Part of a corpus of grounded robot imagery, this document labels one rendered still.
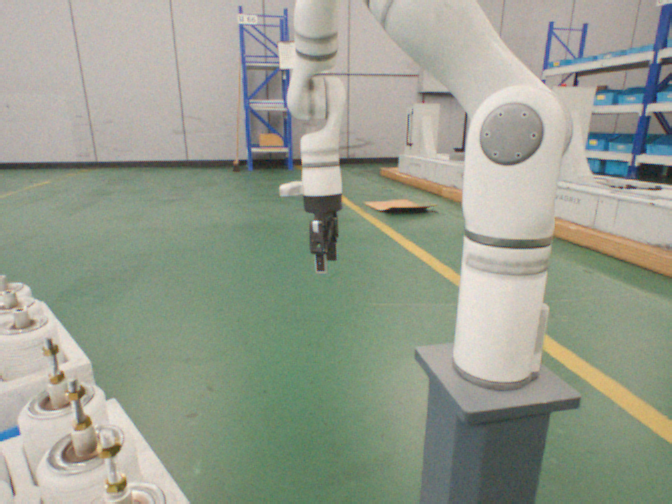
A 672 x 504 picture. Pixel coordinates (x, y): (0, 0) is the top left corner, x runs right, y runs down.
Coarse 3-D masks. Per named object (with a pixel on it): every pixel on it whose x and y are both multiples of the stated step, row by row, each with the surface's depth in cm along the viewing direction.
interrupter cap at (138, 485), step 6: (132, 486) 43; (138, 486) 43; (144, 486) 43; (150, 486) 42; (156, 486) 42; (132, 492) 42; (138, 492) 42; (144, 492) 42; (150, 492) 42; (156, 492) 42; (162, 492) 42; (96, 498) 41; (102, 498) 41; (138, 498) 41; (144, 498) 41; (150, 498) 41; (156, 498) 41; (162, 498) 41
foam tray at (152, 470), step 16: (112, 400) 68; (112, 416) 64; (0, 448) 58; (16, 448) 58; (144, 448) 58; (16, 464) 55; (144, 464) 55; (160, 464) 55; (16, 480) 53; (32, 480) 60; (144, 480) 53; (160, 480) 53; (16, 496) 50; (32, 496) 50; (176, 496) 50
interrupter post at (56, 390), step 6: (66, 378) 56; (48, 384) 54; (54, 384) 54; (60, 384) 55; (66, 384) 55; (54, 390) 54; (60, 390) 55; (54, 396) 55; (60, 396) 55; (54, 402) 55; (60, 402) 55; (66, 402) 56
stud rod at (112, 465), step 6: (102, 432) 37; (108, 432) 37; (102, 438) 36; (108, 438) 37; (102, 444) 37; (108, 444) 37; (114, 456) 37; (108, 462) 37; (114, 462) 37; (108, 468) 37; (114, 468) 38; (108, 474) 38; (114, 474) 38; (114, 480) 38; (120, 492) 38
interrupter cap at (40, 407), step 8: (80, 384) 59; (88, 384) 59; (48, 392) 58; (88, 392) 57; (32, 400) 56; (40, 400) 56; (48, 400) 56; (88, 400) 56; (32, 408) 54; (40, 408) 54; (48, 408) 55; (56, 408) 54; (64, 408) 54; (72, 408) 54; (32, 416) 53; (40, 416) 53; (48, 416) 53; (56, 416) 53
